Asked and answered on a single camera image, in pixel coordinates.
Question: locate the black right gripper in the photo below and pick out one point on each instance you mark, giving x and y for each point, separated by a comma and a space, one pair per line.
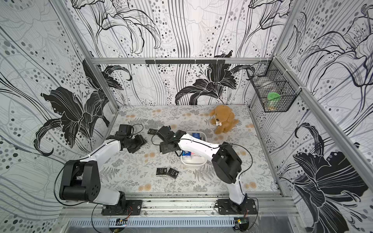
164, 144

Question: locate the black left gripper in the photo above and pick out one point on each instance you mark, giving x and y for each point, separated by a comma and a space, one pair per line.
141, 141

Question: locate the dark blue Tempo tissue pack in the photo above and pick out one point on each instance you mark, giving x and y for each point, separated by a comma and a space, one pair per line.
186, 154

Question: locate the blue Vinda tissue pack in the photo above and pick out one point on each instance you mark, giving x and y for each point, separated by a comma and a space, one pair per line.
196, 135

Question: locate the white plastic storage box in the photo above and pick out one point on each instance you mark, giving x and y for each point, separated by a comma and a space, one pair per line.
195, 160

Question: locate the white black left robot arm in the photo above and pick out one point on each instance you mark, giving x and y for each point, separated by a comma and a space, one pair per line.
81, 178

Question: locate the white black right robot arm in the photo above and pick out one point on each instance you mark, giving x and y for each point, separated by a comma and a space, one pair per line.
225, 161

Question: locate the black tissue pack far left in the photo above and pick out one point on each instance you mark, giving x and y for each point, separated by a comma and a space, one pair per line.
152, 131

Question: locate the black tissue pack front right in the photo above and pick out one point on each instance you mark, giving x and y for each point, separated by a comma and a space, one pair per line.
172, 173

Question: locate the brown plush dog toy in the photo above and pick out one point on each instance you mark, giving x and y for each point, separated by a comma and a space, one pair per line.
223, 118

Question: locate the green lidded cup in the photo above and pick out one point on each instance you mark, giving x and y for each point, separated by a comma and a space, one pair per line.
273, 100

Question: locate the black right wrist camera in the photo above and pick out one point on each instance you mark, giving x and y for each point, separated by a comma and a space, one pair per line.
165, 132

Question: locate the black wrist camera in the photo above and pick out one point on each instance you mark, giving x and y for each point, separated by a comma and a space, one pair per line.
165, 132
125, 130

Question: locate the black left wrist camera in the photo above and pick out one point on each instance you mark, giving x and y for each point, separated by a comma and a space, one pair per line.
125, 130

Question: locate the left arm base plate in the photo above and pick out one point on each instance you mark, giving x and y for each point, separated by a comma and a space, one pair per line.
128, 208

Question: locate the white slotted cable duct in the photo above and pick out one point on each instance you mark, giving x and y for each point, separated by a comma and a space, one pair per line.
156, 222

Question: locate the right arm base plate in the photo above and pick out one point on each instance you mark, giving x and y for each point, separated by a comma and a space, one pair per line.
228, 207

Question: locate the black wire wall basket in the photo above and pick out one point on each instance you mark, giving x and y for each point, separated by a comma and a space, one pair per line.
271, 76

